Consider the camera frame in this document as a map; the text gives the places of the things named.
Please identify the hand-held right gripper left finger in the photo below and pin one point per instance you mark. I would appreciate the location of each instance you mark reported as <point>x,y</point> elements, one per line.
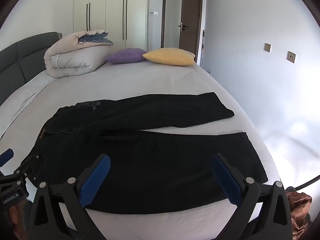
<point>95,177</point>

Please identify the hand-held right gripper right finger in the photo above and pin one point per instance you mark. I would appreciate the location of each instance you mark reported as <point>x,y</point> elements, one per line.
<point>227,180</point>

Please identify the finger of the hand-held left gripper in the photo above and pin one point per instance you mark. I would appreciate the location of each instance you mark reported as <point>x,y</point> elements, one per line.
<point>25,167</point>
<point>6,156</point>

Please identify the black pants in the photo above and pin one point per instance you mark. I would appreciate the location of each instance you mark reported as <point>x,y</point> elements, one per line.
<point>150,167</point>

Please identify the white flat pillow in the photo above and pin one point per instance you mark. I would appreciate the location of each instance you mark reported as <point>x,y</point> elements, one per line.
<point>17,100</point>

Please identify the brown bag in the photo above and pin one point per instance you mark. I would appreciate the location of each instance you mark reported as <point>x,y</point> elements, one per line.
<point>298,210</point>

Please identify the grey padded headboard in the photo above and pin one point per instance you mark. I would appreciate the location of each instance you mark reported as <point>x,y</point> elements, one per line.
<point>15,65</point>

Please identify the bed with white sheet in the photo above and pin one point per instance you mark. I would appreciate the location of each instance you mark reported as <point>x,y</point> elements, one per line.
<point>150,80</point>

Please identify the folded beige duvet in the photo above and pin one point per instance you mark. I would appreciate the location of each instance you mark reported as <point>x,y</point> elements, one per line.
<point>75,60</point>

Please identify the purple pillow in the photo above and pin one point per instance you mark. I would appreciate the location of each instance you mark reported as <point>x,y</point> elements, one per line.
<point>125,55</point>

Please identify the yellow pillow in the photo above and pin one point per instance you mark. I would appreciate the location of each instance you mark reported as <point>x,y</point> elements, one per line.
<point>170,56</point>

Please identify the blue grey cloth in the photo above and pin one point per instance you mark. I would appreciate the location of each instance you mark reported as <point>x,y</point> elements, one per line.
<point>97,40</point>

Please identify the cream wardrobe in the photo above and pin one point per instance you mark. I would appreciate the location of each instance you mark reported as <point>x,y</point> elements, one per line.
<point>115,17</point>

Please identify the brown door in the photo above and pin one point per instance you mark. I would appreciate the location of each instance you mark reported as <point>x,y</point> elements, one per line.
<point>190,10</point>

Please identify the wall socket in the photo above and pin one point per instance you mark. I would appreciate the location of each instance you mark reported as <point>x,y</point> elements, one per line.
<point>268,47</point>
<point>291,57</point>

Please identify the brown door frame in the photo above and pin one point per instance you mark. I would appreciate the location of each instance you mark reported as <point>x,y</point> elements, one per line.
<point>163,17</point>

